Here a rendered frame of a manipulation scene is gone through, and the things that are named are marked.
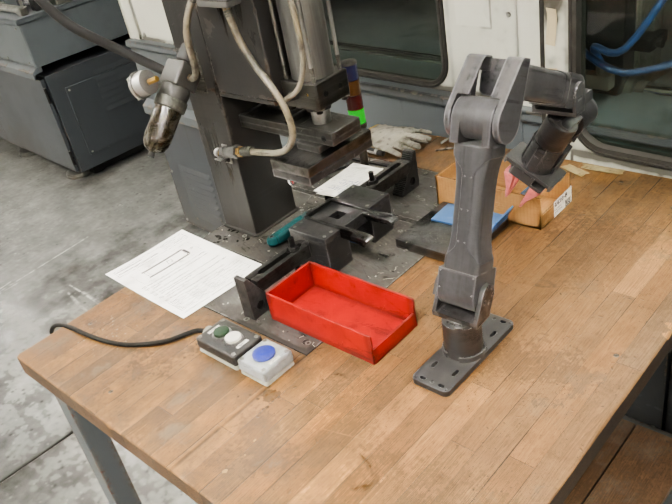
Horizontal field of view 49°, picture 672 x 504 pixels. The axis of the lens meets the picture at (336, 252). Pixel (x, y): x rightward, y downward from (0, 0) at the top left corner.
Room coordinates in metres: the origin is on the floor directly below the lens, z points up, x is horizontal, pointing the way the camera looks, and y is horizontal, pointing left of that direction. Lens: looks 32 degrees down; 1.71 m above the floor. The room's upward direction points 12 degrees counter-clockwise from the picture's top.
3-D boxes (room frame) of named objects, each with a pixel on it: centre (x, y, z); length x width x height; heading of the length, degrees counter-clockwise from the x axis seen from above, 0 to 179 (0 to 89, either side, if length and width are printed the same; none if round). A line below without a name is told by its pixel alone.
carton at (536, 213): (1.37, -0.37, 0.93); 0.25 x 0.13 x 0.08; 42
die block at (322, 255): (1.32, -0.02, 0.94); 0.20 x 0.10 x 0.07; 132
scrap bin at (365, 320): (1.07, 0.01, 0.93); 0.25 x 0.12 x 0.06; 42
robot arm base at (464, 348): (0.92, -0.17, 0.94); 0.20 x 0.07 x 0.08; 132
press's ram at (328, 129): (1.36, 0.03, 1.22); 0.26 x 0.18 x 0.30; 42
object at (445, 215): (1.29, -0.29, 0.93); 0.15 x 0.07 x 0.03; 46
